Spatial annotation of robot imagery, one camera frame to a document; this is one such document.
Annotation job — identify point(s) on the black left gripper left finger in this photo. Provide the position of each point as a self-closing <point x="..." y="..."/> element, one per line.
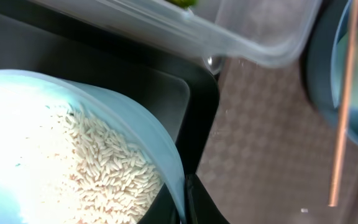
<point x="162" y="210"/>

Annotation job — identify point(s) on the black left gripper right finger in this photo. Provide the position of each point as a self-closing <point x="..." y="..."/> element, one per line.
<point x="200" y="208"/>

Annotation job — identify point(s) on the rice grains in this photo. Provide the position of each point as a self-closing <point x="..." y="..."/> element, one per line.
<point x="62" y="164"/>

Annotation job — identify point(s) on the light blue bowl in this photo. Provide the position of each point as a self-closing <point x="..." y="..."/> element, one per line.
<point x="119" y="112"/>

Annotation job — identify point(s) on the wooden chopstick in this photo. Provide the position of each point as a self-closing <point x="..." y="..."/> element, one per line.
<point x="340" y="143"/>

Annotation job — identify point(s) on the pandan snack wrapper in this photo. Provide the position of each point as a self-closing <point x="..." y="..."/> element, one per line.
<point x="184" y="4"/>

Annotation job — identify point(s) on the brown serving tray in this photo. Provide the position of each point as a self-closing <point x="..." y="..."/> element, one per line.
<point x="269" y="154"/>

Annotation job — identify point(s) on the black tray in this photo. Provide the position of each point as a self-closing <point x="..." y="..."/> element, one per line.
<point x="182" y="96"/>

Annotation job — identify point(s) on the clear plastic bin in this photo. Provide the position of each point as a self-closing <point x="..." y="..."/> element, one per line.
<point x="270" y="33"/>

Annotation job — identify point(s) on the dark blue plate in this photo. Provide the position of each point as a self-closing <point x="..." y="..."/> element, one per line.
<point x="321" y="81"/>

